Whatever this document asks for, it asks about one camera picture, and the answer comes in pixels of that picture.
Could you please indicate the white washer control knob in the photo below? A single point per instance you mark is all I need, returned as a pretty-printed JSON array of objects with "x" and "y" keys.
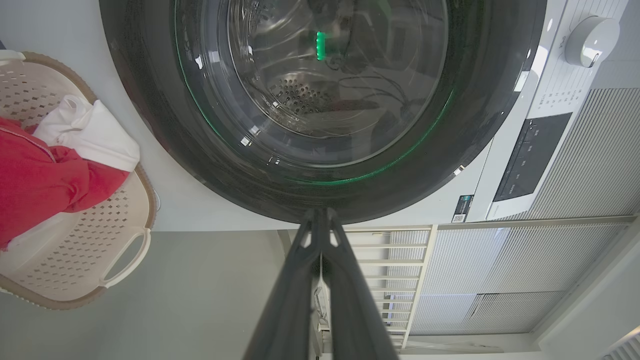
[{"x": 590, "y": 42}]

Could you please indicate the red jersey with print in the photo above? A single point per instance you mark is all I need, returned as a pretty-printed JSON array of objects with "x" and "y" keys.
[{"x": 25, "y": 190}]

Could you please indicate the white front-load washing machine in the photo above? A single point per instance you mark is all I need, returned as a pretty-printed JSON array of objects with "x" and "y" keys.
[{"x": 190, "y": 210}]

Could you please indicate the cream perforated laundry basket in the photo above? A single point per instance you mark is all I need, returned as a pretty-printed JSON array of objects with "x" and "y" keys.
[{"x": 75, "y": 260}]

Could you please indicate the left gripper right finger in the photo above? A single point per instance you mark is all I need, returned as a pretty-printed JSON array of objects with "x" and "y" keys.
[{"x": 350, "y": 310}]

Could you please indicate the white drying rack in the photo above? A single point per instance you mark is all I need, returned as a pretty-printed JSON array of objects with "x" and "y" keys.
[{"x": 405, "y": 260}]

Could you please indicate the black washer display panel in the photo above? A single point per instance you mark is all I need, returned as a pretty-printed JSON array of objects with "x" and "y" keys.
[{"x": 535, "y": 155}]

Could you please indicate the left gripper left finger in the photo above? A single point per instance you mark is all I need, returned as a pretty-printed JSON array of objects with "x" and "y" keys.
[{"x": 295, "y": 300}]

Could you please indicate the black glass washing machine door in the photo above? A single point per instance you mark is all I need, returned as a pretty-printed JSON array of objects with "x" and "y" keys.
[{"x": 150, "y": 100}]

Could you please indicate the small dark QR sticker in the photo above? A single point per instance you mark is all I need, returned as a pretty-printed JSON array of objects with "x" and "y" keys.
[{"x": 462, "y": 209}]

